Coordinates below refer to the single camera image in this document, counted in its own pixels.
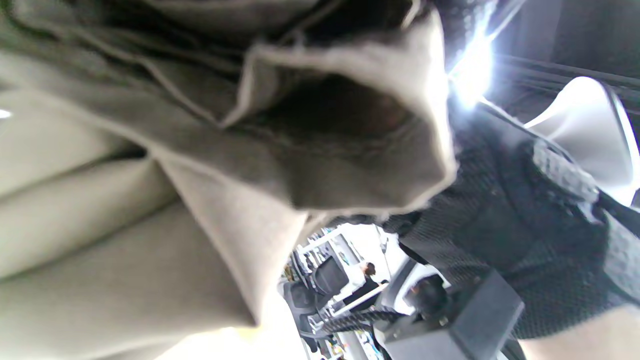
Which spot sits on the person's left hand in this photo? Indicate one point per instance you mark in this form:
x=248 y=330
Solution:
x=350 y=20

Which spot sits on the person's right hand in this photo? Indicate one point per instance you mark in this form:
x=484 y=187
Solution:
x=525 y=225

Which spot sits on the tan shorts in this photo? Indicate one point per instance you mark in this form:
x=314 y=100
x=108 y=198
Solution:
x=150 y=250

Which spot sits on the person's right forearm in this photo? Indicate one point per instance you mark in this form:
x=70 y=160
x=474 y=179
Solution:
x=585 y=340

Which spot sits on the black office chair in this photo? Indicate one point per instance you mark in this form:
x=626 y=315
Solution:
x=330 y=275

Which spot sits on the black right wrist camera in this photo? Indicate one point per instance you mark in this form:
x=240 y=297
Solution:
x=460 y=325

